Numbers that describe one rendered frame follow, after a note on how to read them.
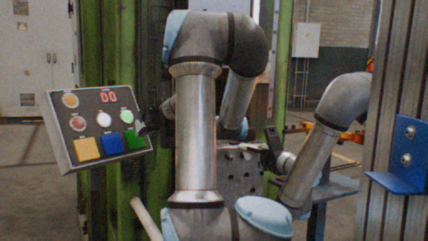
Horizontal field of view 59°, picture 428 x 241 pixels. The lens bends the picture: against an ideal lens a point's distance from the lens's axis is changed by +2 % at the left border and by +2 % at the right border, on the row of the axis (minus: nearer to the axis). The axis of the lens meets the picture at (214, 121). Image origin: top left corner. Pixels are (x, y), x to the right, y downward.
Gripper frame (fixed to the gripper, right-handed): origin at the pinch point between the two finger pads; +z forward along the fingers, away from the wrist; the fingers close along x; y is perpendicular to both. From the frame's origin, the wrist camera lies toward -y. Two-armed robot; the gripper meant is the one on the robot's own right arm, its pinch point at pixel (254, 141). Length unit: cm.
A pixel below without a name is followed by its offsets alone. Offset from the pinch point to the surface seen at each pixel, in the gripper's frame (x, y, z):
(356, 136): 46.8, -0.3, -6.1
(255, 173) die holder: 16.7, 23.2, 24.7
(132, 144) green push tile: -45.3, 0.5, 12.8
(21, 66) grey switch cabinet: -100, 7, 568
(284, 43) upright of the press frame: 43, -39, 45
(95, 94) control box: -57, -17, 20
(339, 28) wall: 575, -90, 580
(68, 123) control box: -67, -9, 10
